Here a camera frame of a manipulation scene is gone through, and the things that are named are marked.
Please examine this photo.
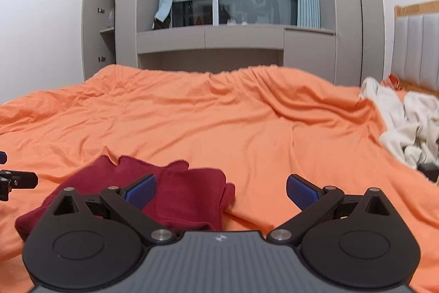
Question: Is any wooden bed frame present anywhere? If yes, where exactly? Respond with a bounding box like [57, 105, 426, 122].
[394, 0, 439, 18]

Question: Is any cream crumpled garment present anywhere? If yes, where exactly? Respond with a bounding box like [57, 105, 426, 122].
[358, 76, 439, 171]

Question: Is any grey wardrobe unit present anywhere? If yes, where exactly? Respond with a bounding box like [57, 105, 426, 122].
[81, 0, 385, 86]

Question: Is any small black box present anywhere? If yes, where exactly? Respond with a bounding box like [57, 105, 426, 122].
[416, 163, 439, 182]

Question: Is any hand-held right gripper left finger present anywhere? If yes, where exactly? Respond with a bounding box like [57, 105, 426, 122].
[51, 174, 176, 244]

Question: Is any grey padded headboard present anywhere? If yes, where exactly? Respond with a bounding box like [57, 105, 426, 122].
[391, 13, 439, 95]

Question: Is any orange bed blanket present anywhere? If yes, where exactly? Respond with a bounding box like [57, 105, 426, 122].
[0, 64, 439, 293]

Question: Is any dark red long-sleeved shirt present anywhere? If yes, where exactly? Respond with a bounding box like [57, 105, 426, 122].
[15, 156, 237, 242]

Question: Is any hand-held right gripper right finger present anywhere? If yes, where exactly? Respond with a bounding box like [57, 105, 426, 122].
[267, 174, 392, 244]

